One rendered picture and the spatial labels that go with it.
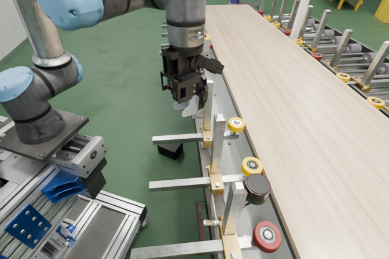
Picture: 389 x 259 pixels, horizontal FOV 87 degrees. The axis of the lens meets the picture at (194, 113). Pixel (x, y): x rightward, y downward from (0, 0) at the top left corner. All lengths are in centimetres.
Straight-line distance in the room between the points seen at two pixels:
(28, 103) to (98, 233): 98
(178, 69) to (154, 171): 158
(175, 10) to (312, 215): 73
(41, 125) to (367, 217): 112
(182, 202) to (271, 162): 103
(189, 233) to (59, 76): 130
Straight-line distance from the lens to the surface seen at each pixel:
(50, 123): 88
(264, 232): 75
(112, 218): 158
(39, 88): 84
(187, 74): 46
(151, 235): 171
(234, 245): 76
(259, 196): 55
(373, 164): 110
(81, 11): 34
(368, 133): 125
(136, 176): 196
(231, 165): 121
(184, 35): 41
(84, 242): 158
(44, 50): 83
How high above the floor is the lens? 158
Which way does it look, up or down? 40 degrees down
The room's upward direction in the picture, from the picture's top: straight up
